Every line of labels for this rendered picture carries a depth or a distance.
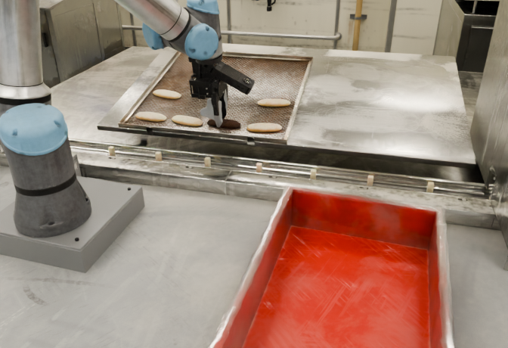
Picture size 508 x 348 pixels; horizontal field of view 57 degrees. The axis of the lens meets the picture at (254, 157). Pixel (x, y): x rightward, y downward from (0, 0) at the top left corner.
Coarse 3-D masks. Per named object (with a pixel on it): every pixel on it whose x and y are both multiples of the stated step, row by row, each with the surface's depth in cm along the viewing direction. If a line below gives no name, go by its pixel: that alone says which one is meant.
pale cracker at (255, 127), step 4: (252, 124) 133; (256, 124) 133; (260, 124) 133; (264, 124) 133; (268, 124) 133; (272, 124) 132; (276, 124) 133; (248, 128) 132; (252, 128) 132; (256, 128) 132; (260, 128) 132; (264, 128) 132; (268, 128) 131; (272, 128) 131; (276, 128) 131; (280, 128) 132
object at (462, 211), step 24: (96, 168) 123; (120, 168) 121; (144, 168) 121; (168, 168) 121; (192, 168) 121; (216, 192) 117; (240, 192) 115; (264, 192) 113; (360, 192) 110; (384, 192) 110; (408, 192) 110; (456, 216) 104; (480, 216) 103
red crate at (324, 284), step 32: (288, 256) 96; (320, 256) 96; (352, 256) 96; (384, 256) 95; (416, 256) 95; (288, 288) 88; (320, 288) 88; (352, 288) 88; (384, 288) 88; (416, 288) 88; (256, 320) 81; (288, 320) 81; (320, 320) 81; (352, 320) 81; (384, 320) 81; (416, 320) 81
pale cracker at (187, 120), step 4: (176, 116) 139; (180, 116) 139; (184, 116) 138; (172, 120) 138; (176, 120) 137; (180, 120) 137; (184, 120) 137; (188, 120) 136; (192, 120) 136; (196, 120) 136; (200, 120) 136; (184, 124) 136; (188, 124) 136; (192, 124) 136; (196, 124) 135; (200, 124) 136
